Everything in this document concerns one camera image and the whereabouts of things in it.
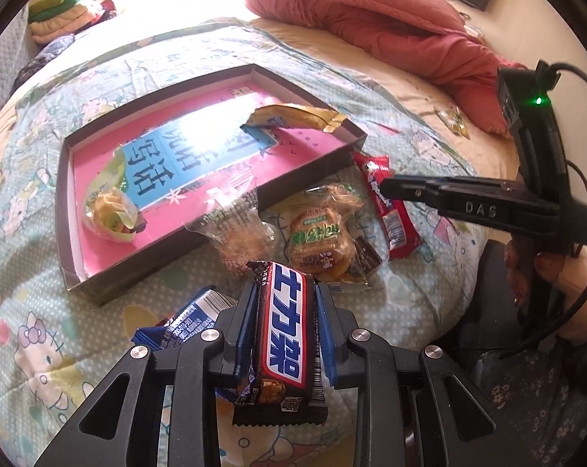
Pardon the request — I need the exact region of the blue biscuit packet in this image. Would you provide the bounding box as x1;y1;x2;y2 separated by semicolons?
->
132;286;238;351

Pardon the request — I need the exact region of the brown Snickers bar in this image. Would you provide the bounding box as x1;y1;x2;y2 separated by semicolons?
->
232;260;328;427

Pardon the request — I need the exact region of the green label round cake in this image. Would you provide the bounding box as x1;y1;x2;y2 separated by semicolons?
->
288;207;356;281

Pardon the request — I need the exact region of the red Alpenliebe candy pack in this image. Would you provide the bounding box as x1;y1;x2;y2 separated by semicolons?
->
354;152;420;260

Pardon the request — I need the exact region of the clear round cookie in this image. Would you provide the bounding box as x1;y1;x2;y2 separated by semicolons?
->
186;190;277;277

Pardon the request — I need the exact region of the green pastry snack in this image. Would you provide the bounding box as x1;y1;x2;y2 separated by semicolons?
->
83;186;147;244

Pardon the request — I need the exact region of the gold wrapper snack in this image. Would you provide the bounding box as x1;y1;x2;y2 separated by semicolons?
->
245;104;347;134

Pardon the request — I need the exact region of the person's right hand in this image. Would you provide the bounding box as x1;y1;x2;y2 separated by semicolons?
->
502;238;587;346

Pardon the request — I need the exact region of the small yellow candy wrapper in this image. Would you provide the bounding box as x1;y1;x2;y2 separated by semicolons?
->
435;104;471;139

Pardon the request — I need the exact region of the small brown chocolate packet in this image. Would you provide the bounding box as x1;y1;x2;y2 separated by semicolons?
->
341;236;382;286

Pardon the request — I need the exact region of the Hello Kitty teal blanket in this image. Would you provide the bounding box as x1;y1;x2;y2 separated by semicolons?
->
0;20;487;466

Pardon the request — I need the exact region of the red quilted comforter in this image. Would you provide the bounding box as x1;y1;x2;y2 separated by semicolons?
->
245;0;511;137

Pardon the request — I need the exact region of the dark cardboard box tray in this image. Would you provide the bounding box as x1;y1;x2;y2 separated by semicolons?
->
54;63;368;306

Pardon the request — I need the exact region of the pink book in tray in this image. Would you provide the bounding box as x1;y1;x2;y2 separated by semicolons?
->
72;81;354;279

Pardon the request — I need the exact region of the dark floral cloth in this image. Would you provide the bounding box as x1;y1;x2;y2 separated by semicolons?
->
12;34;75;92

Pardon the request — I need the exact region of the grey quilted sofa cover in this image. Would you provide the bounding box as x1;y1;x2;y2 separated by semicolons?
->
0;6;40;110

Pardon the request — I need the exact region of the folded clothes stack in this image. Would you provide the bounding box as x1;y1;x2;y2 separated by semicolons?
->
28;0;117;46

